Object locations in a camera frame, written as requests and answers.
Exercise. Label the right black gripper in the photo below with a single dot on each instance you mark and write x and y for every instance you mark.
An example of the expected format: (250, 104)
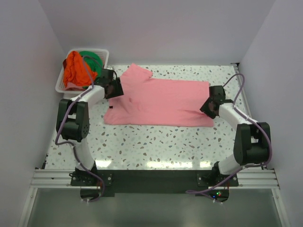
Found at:
(205, 110)

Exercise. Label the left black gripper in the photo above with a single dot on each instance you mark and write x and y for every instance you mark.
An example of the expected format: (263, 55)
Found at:
(118, 91)

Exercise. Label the pink t shirt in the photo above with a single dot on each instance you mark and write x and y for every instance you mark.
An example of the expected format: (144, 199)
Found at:
(150, 101)

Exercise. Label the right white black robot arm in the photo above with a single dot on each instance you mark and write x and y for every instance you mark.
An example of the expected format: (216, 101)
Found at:
(252, 144)

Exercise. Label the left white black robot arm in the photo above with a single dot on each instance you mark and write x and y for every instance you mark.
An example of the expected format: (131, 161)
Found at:
(72, 125)

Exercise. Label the green t shirt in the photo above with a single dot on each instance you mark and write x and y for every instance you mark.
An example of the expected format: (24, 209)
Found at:
(93, 60)

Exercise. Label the white plastic basket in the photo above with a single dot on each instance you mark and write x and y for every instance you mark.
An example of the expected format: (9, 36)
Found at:
(102, 53)

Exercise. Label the orange t shirt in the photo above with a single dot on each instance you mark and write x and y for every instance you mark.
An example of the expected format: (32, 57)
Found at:
(77, 72)

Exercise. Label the dark red garment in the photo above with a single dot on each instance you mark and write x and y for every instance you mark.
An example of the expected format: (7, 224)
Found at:
(64, 64)

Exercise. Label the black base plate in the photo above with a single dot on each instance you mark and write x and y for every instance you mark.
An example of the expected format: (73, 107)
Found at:
(108, 183)

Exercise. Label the aluminium frame rail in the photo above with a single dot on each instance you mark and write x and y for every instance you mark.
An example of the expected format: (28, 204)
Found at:
(137, 134)

